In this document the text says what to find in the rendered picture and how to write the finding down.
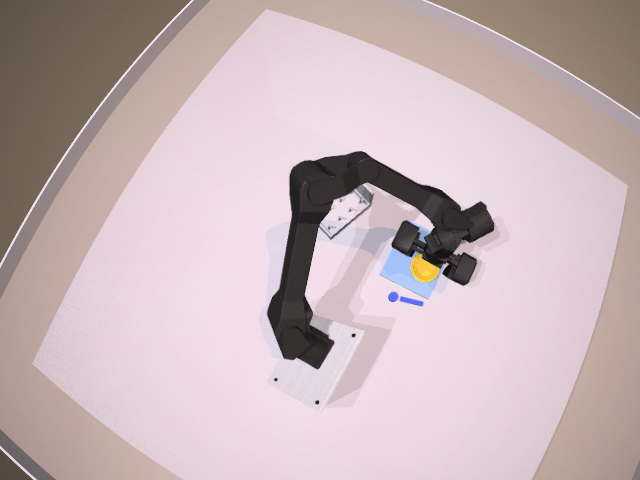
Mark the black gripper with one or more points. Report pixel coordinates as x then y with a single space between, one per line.
459 270

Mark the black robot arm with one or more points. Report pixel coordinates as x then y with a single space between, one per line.
313 186

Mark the yellow plate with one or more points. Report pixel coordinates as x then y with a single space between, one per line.
422 270

